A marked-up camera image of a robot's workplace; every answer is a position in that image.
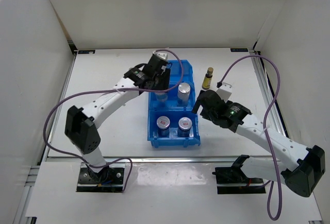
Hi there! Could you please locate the blue plastic divided bin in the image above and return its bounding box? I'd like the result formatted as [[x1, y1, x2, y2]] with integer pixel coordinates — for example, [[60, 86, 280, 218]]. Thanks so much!
[[147, 60, 201, 148]]

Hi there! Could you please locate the white blue tall jar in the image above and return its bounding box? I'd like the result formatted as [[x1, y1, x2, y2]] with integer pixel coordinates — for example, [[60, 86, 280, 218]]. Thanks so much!
[[155, 92, 168, 104], [177, 82, 191, 106]]

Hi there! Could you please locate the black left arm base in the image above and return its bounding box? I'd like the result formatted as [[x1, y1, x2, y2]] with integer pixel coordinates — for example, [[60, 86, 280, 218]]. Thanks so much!
[[76, 164, 133, 193]]

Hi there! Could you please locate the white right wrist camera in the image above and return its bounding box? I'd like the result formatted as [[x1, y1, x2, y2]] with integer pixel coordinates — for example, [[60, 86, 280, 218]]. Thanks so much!
[[216, 82, 233, 102]]

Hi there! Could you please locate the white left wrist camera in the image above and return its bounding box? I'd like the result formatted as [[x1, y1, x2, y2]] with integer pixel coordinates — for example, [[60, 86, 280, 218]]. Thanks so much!
[[153, 51, 168, 61]]

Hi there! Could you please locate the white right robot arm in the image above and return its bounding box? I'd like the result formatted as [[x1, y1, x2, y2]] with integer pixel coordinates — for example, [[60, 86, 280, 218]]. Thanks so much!
[[192, 90, 325, 197]]

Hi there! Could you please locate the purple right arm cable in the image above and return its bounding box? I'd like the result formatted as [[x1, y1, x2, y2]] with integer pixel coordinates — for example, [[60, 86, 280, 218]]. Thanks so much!
[[218, 55, 283, 221]]

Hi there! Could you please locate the short silver-lid jar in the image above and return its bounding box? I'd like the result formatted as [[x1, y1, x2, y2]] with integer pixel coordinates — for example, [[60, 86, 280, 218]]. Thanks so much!
[[156, 116, 171, 137]]

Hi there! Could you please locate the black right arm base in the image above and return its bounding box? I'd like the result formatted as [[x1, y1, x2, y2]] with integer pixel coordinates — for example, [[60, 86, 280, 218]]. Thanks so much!
[[212, 155, 266, 195]]

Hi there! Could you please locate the front aluminium frame rail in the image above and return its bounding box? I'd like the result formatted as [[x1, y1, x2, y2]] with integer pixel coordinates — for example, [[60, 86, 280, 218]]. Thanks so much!
[[103, 156, 243, 164]]

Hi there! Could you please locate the brown yellow-label bottle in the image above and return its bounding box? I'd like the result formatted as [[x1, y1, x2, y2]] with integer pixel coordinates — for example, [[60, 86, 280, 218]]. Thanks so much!
[[202, 67, 213, 90]]

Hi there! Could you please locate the left aluminium frame rail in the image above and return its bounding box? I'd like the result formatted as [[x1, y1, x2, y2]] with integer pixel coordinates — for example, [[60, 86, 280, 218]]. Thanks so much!
[[15, 38, 78, 224]]

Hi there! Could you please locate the short red-label jar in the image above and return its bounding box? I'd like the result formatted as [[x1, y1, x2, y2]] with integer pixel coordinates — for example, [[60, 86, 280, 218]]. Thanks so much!
[[177, 117, 192, 137]]

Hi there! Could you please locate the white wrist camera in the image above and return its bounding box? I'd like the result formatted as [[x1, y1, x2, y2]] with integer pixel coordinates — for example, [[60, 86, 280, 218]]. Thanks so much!
[[216, 82, 233, 102], [153, 51, 168, 61]]

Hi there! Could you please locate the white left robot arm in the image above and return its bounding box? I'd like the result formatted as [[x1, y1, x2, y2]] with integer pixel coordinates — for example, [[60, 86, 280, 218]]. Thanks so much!
[[64, 52, 170, 183]]

